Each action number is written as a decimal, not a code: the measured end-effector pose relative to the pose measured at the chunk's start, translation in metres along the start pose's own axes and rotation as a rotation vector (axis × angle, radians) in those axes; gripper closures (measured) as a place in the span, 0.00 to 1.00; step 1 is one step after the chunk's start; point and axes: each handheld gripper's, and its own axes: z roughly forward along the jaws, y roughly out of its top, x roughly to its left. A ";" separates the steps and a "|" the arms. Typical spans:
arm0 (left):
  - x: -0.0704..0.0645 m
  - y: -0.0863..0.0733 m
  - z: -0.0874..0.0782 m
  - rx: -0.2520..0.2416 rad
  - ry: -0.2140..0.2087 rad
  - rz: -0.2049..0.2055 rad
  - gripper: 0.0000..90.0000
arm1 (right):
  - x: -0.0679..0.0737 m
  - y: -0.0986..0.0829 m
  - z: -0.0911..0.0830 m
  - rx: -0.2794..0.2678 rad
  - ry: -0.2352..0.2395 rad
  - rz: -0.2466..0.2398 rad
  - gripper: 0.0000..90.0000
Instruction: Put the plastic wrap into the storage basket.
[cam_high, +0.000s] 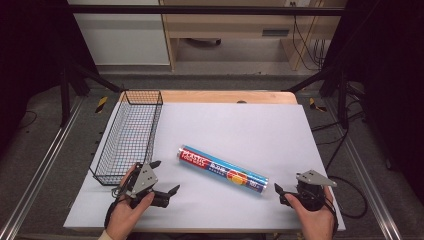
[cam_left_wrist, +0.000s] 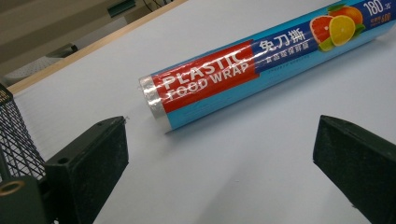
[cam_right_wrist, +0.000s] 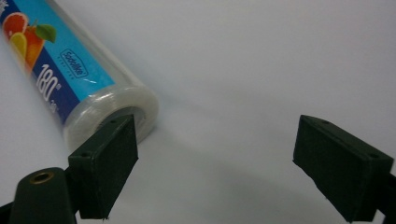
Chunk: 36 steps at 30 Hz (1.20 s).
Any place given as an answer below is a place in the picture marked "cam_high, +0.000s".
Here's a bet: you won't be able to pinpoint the black horizontal frame bar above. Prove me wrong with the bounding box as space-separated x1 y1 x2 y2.
65 4 346 17

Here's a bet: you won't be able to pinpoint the yellow black tape marker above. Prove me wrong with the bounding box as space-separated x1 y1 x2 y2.
307 97 328 113
94 95 110 115

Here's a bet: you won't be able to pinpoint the person's left hand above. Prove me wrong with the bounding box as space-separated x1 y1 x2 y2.
105 164 156 240

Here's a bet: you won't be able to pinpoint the blue red plastic wrap box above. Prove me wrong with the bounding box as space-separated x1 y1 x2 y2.
176 144 270 195

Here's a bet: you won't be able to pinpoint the black wire basket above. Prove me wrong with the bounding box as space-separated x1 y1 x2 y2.
88 89 165 187

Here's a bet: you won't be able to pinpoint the white cabinet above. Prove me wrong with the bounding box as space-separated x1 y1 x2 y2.
67 0 171 67

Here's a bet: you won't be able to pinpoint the wooden table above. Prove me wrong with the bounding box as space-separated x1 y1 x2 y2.
119 89 299 106

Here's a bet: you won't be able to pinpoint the person's right hand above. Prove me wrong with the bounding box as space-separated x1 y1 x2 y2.
284 185 336 240

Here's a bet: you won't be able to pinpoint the thin black floor cable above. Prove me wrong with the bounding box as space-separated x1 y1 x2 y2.
17 109 38 130

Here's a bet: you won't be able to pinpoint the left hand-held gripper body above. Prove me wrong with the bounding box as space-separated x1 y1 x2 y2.
127 162 171 210

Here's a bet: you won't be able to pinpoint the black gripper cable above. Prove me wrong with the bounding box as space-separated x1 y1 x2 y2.
103 186 134 230
323 196 340 236

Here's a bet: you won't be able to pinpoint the black curtain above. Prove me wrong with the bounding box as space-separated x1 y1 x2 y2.
332 0 424 204
0 0 98 158

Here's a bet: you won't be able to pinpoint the black hanging cables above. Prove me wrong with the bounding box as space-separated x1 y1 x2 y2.
290 1 330 72

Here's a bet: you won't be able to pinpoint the black chair base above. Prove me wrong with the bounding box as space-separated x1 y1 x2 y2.
184 37 223 47

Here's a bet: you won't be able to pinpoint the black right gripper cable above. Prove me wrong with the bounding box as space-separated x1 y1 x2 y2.
323 196 340 236

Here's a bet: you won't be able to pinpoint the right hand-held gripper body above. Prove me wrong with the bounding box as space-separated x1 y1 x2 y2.
281 169 338 212

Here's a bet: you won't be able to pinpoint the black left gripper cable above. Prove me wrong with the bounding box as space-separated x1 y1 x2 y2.
103 186 134 230

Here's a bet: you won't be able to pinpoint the black metal stand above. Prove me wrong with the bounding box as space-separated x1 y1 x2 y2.
285 61 352 130
57 58 123 128

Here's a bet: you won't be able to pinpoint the white table mat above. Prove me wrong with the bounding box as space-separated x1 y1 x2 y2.
62 102 347 233

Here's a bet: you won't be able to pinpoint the light wooden desk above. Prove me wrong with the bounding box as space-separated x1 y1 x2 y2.
159 0 348 72

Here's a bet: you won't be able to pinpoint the aluminium floor rail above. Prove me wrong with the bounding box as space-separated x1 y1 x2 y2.
323 97 405 240
0 95 85 240

